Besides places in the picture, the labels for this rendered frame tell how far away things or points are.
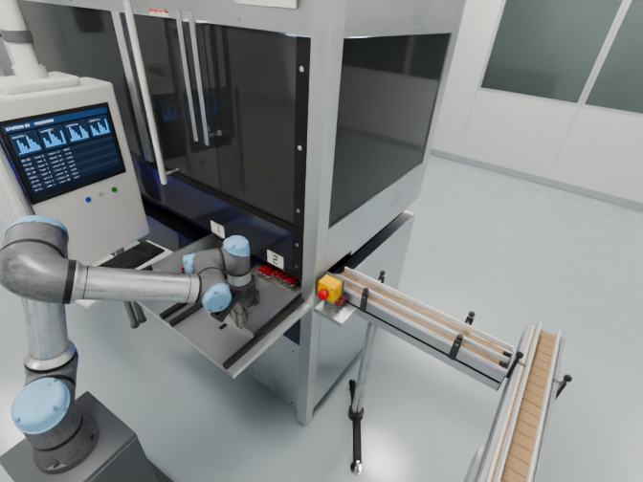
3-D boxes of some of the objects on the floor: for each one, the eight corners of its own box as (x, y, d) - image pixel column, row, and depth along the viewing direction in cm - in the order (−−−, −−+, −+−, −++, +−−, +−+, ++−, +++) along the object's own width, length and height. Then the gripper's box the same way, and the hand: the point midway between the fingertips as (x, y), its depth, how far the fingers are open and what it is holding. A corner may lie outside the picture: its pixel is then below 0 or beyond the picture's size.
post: (304, 410, 195) (334, -121, 78) (313, 417, 192) (357, -124, 75) (297, 420, 190) (316, -130, 73) (305, 427, 188) (340, -134, 70)
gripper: (260, 277, 116) (262, 323, 127) (241, 267, 120) (244, 312, 131) (241, 292, 110) (245, 338, 121) (221, 279, 114) (227, 325, 125)
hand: (238, 326), depth 124 cm, fingers closed, pressing on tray
